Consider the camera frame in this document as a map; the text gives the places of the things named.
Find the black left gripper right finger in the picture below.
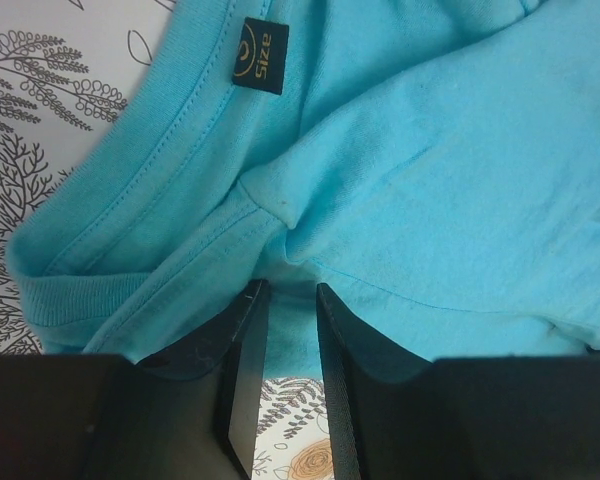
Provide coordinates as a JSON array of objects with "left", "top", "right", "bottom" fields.
[{"left": 316, "top": 284, "right": 600, "bottom": 479}]

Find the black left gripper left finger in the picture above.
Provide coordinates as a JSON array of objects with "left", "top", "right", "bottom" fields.
[{"left": 0, "top": 280, "right": 270, "bottom": 479}]

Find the turquoise t shirt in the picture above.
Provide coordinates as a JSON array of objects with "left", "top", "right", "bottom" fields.
[{"left": 6, "top": 1, "right": 600, "bottom": 377}]

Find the floral patterned table mat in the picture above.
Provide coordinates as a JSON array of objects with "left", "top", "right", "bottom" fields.
[{"left": 0, "top": 1, "right": 334, "bottom": 398}]

